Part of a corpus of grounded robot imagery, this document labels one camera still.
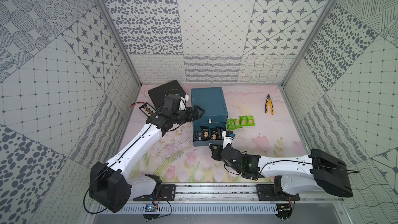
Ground teal drawer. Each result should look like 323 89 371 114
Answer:
193 125 226 147

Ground teal plastic drawer cabinet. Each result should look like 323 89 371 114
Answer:
191 87 228 125

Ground green cookie packet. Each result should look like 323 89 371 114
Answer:
226 119 235 130
233 118 243 129
246 116 256 126
239 116 248 127

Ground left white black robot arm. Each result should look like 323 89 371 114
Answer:
85 94 205 213

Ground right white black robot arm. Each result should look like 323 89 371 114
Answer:
209 144 354 198

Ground black snack packets in drawer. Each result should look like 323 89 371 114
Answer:
193 126 225 141

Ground black plastic case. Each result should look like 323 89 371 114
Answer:
148 80 186 109

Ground yellow black pliers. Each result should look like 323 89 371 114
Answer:
265 94 274 115

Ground green circuit board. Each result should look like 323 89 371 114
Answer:
143 204 158 214

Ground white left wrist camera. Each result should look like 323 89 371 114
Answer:
179 94 189 111

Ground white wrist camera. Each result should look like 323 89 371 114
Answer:
222 130 236 148
179 94 189 111

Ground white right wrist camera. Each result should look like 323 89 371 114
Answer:
222 130 236 148

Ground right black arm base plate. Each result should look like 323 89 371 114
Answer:
256 184 300 201

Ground aluminium mounting rail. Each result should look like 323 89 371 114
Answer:
88 181 344 205

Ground white slotted cable duct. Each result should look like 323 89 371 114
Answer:
118 204 279 215

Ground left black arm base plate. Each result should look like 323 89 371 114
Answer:
133 184 176 202

